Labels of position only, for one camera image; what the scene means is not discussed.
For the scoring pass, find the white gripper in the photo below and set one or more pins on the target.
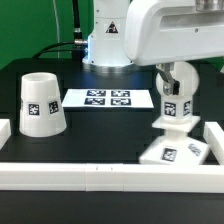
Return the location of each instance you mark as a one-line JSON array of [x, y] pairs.
[[165, 31]]

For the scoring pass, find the white lamp bulb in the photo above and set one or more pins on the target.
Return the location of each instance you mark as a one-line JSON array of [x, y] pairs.
[[178, 108]]

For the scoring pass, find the white lamp base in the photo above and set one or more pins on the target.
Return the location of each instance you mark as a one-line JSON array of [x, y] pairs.
[[175, 147]]

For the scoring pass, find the white lamp shade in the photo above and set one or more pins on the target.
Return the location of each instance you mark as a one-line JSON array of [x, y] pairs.
[[41, 113]]

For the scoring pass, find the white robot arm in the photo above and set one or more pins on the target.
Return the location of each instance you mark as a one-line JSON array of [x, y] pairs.
[[106, 50]]

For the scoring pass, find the white marker sheet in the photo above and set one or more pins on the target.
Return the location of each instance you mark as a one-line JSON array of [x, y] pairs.
[[108, 98]]

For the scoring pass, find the white fence rail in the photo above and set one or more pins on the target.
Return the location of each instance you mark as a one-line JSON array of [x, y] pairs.
[[111, 177]]

